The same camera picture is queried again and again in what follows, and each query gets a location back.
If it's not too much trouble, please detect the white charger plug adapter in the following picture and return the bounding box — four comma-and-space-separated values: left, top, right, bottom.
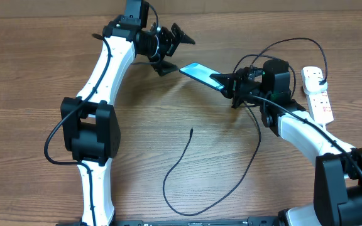
303, 77, 328, 95

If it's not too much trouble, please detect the white power strip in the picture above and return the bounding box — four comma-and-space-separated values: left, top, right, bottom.
301, 66, 334, 127

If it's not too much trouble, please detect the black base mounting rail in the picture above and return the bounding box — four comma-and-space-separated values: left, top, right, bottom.
108, 216, 285, 226

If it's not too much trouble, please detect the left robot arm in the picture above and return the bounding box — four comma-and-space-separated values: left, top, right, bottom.
57, 0, 195, 225

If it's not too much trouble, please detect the Samsung Galaxy smartphone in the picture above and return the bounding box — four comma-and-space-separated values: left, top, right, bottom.
179, 62, 224, 91

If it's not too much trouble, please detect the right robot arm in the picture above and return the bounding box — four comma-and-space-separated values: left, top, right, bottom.
210, 60, 362, 225

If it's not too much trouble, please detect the black USB charging cable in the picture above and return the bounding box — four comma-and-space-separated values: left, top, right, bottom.
162, 37, 329, 217

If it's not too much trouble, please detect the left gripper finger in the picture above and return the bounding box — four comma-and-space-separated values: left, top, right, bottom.
152, 60, 179, 77
171, 23, 195, 45

